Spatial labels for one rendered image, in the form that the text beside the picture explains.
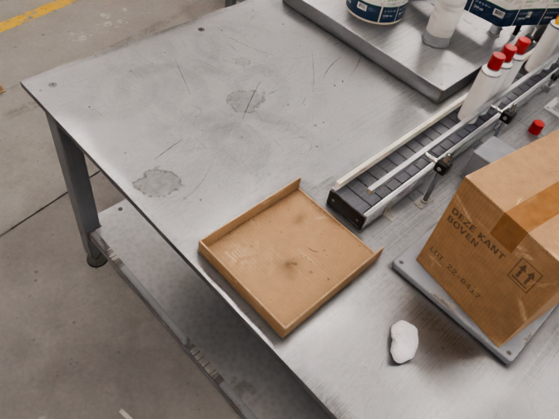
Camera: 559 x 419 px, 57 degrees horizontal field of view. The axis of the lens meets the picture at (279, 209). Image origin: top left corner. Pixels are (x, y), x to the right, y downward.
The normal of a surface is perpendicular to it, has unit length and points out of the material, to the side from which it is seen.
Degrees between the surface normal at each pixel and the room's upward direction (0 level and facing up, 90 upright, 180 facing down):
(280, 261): 0
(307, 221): 0
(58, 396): 0
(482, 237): 90
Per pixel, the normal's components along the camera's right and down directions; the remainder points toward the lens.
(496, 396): 0.13, -0.63
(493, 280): -0.82, 0.37
